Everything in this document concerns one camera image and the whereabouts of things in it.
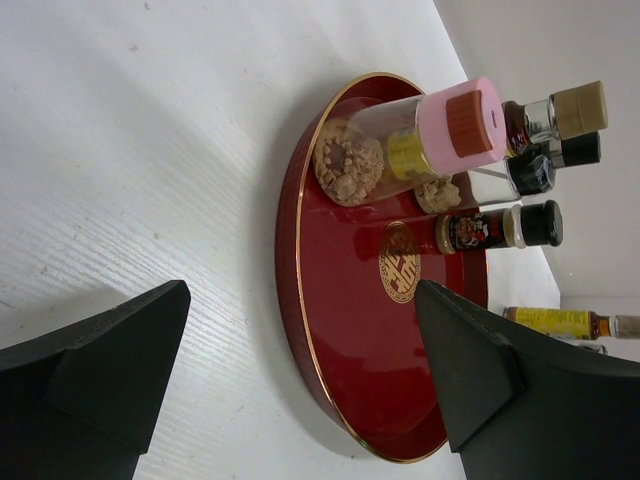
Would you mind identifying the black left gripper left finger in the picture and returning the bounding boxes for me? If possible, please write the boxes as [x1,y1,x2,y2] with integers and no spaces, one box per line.
[1,280,191,479]

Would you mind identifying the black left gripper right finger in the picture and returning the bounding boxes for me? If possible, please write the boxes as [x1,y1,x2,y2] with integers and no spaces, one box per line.
[415,280,639,479]

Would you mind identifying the tall gold-cap sauce bottle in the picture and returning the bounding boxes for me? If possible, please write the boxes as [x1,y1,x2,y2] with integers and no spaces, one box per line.
[503,307,639,341]

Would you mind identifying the small black-cap spice bottle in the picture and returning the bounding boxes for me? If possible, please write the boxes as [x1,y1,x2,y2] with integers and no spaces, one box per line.
[434,200,564,255]

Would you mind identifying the round-top black lid glass jar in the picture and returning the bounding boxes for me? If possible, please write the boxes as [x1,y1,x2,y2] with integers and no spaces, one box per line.
[414,153,556,214]

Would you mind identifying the black-cap spice jar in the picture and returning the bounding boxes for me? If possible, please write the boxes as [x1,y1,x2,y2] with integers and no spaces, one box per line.
[542,132,601,169]

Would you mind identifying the yellow-label gold-cap bottle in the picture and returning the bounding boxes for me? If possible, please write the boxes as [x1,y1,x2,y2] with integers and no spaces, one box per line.
[502,81,608,157]

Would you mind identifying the pink-lid glass shaker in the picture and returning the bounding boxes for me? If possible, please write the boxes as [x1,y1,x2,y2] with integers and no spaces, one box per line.
[312,77,507,207]

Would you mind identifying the red round lacquer tray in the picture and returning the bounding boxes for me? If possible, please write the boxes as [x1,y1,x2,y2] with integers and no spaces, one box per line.
[275,72,488,463]

